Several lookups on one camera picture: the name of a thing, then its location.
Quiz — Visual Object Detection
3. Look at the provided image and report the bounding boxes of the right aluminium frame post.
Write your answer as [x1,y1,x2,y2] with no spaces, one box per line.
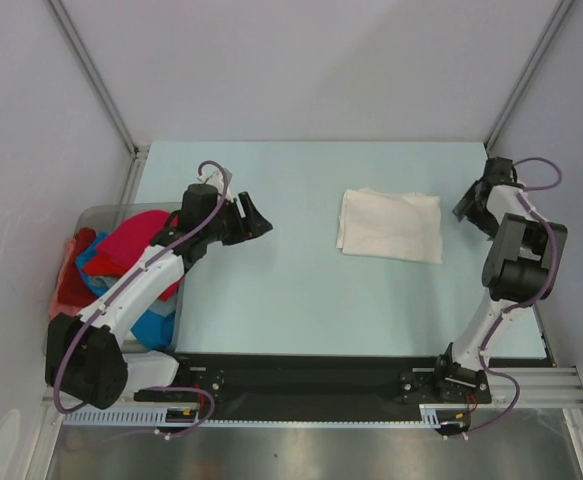
[483,0,579,155]

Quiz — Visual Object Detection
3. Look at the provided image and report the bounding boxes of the clear plastic bin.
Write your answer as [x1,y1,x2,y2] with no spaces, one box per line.
[42,201,194,363]

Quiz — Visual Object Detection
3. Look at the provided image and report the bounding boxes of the left aluminium frame post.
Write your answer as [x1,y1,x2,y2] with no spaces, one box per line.
[44,0,150,204]

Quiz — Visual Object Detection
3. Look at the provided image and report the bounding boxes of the white slotted cable duct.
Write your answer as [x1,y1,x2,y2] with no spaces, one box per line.
[63,404,468,429]

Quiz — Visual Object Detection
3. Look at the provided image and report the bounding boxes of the pink folded t-shirt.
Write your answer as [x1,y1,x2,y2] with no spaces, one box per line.
[49,238,80,320]

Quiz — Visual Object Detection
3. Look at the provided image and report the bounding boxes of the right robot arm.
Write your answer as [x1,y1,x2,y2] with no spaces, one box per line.
[432,157,568,403]

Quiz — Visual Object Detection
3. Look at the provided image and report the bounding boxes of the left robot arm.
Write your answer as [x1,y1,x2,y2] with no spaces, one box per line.
[45,183,273,413]

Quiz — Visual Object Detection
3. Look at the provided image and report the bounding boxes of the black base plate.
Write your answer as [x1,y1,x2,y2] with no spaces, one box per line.
[134,353,492,420]

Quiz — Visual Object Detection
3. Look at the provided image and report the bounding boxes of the magenta t-shirt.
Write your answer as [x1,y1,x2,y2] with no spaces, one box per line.
[93,210,187,301]

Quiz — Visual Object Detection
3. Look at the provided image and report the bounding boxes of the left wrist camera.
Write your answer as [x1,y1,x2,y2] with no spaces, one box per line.
[198,170,225,191]

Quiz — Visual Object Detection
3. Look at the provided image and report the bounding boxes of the aluminium frame post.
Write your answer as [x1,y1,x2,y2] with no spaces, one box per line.
[483,0,579,155]
[44,0,150,204]

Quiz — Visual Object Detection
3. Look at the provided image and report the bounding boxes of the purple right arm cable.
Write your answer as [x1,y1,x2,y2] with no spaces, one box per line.
[440,157,565,441]

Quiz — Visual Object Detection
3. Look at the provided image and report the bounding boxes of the dark red folded t-shirt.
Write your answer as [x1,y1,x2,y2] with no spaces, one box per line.
[57,228,96,307]

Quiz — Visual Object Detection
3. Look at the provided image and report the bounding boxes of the white t-shirt with red print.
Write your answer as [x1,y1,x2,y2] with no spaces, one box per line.
[336,188,443,264]

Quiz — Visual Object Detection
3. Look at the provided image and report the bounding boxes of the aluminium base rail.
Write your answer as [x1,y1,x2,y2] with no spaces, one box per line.
[43,359,583,479]

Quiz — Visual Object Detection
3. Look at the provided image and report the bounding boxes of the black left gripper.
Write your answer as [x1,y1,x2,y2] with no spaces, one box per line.
[202,192,272,246]

